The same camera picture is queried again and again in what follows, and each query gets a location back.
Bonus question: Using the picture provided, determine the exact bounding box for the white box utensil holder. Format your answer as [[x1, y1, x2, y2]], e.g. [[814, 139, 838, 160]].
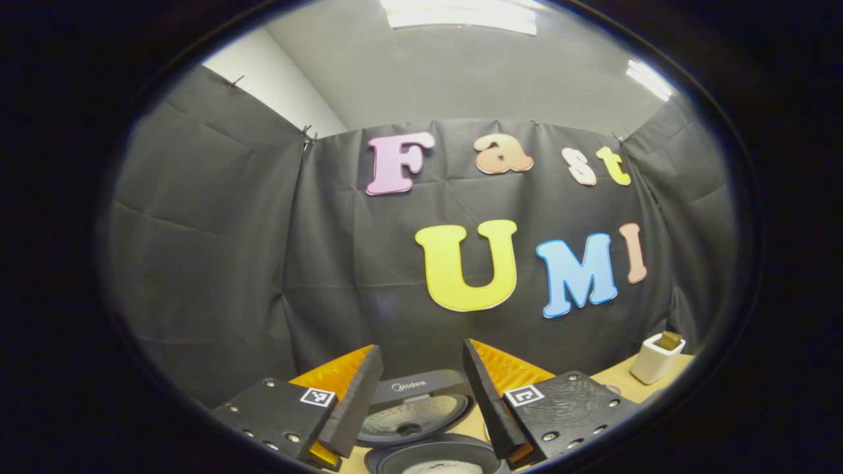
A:
[[630, 332, 686, 385]]

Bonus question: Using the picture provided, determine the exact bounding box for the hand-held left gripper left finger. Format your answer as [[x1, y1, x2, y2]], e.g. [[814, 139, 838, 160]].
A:
[[211, 344, 385, 471]]

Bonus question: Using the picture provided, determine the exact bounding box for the small ceiling light panel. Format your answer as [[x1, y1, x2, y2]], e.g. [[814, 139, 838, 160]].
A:
[[626, 59, 676, 101]]

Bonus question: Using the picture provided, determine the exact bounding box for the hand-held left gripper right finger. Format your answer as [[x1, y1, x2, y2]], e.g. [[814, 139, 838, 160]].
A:
[[462, 338, 641, 469]]

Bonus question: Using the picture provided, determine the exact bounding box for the large ceiling light panel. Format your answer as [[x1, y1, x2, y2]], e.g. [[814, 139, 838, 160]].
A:
[[381, 0, 537, 36]]

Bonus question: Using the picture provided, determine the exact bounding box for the silver black rice cooker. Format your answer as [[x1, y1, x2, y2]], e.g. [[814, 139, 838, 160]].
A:
[[356, 369, 513, 474]]

